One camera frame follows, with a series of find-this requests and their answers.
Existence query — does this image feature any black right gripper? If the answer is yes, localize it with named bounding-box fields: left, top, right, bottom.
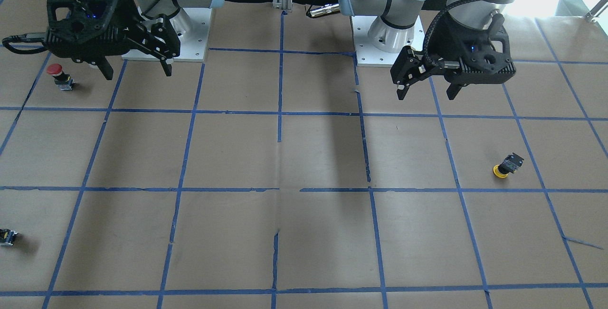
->
left=44, top=0, right=181, bottom=81

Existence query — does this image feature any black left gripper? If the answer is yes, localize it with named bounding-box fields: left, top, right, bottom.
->
left=390, top=13, right=515, bottom=101

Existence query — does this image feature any yellow push button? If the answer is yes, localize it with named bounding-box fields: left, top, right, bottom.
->
left=493, top=153, right=524, bottom=178

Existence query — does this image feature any red push button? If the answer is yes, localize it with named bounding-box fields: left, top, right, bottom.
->
left=46, top=63, right=74, bottom=91

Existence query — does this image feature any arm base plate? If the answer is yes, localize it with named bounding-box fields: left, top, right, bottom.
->
left=122, top=8, right=212, bottom=63
left=351, top=16, right=424, bottom=67

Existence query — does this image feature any silver cable connector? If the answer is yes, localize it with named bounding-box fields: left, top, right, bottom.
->
left=305, top=3, right=341, bottom=19

